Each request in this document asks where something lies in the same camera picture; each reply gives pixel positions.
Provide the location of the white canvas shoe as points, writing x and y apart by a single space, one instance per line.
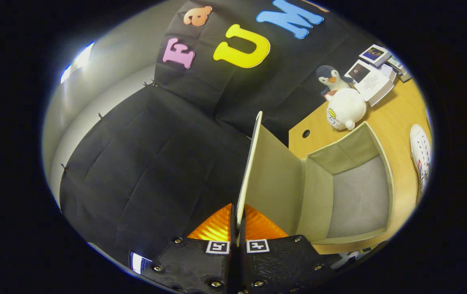
421 151

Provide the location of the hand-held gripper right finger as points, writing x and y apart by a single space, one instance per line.
282 261

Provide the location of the beige grey fabric storage box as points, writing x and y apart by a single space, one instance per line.
356 196

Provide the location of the white book with dark photo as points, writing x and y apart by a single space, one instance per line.
372 83

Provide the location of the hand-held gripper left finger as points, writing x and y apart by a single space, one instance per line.
201 265

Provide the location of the black backdrop cloth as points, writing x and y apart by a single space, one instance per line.
156 155

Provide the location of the long ceiling light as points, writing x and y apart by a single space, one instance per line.
77 61

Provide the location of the book with blue picture cover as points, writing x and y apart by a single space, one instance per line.
375 54

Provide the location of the book with pale teal cover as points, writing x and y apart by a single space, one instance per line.
396 65

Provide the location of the dark grey book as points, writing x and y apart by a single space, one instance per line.
405 76

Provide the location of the plain white book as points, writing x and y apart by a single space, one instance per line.
388 72

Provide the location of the penguin plush toy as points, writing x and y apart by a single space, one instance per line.
331 79

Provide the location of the white plush toy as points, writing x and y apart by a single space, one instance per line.
348 108

